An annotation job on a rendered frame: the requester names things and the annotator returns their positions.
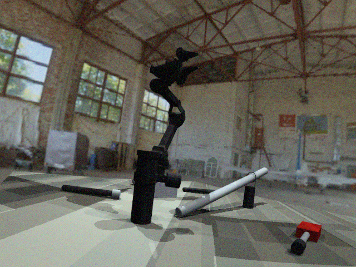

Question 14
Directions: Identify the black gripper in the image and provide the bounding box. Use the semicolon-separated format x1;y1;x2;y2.
164;47;199;85

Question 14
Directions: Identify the black post with cap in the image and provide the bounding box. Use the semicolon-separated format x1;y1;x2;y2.
131;150;160;225

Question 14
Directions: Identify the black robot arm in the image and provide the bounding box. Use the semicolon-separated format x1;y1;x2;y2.
150;64;185;175

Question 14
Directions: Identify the white pipe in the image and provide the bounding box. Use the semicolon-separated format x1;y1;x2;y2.
175;167;268;217

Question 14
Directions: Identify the black cylinder with grey end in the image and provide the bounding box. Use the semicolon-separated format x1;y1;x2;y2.
182;187;215;194
61;185;121;199

